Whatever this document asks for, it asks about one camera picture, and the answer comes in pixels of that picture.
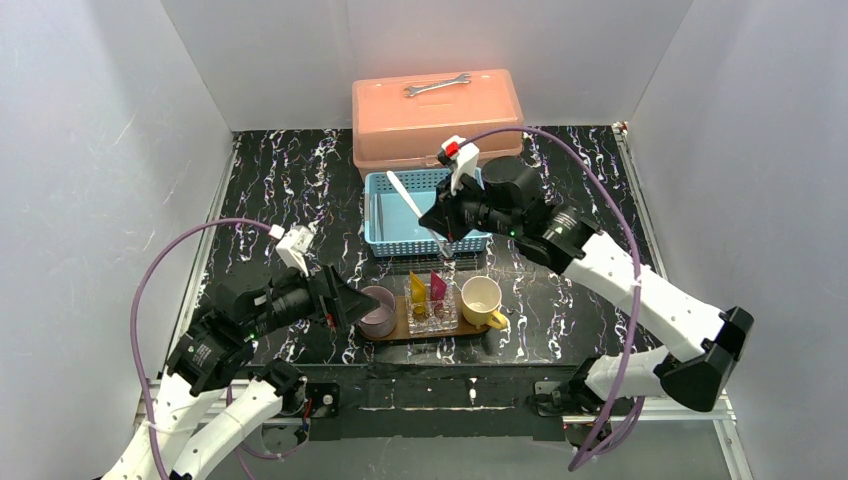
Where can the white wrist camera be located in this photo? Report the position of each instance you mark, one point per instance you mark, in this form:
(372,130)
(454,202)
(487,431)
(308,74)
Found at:
(292,245)
(461,157)

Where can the silver open-end wrench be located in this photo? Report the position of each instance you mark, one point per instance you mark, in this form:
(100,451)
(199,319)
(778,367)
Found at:
(461,79)

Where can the grey toothbrush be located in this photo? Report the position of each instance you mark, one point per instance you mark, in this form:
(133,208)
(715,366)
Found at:
(377,218)

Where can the brown wooden oval tray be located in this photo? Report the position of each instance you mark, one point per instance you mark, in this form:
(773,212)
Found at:
(401,332)

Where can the purple ceramic mug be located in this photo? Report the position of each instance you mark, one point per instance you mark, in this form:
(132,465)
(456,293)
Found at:
(382,321)

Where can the clear textured glass cup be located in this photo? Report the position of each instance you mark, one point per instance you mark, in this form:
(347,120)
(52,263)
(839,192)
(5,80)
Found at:
(431,308)

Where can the white toothbrush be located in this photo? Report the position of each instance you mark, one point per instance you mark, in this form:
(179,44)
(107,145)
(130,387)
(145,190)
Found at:
(443,246)

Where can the yellow ceramic mug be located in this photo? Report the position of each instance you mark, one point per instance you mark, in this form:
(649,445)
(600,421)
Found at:
(481,302)

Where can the light blue plastic basket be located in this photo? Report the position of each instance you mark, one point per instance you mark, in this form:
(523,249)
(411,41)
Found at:
(402,236)

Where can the salmon plastic toolbox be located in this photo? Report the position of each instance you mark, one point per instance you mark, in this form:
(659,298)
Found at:
(391,132)

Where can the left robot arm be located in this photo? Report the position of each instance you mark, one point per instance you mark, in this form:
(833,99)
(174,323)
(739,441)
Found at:
(171,443)

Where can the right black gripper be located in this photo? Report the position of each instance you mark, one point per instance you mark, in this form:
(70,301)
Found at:
(457,210)

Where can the yellow toothpaste tube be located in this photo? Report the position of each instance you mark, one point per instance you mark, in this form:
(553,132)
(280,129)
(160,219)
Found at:
(418,295)

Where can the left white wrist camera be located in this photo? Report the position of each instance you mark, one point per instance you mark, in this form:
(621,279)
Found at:
(292,245)

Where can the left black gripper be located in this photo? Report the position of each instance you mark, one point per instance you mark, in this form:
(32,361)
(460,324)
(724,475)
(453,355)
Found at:
(324,295)

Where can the pink toothpaste tube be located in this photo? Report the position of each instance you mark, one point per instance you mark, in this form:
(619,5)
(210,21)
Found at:
(438,290)

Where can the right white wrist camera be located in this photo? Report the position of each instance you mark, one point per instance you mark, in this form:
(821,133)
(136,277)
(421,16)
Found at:
(461,157)

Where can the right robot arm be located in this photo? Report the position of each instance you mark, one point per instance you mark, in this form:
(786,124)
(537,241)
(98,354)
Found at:
(700,343)

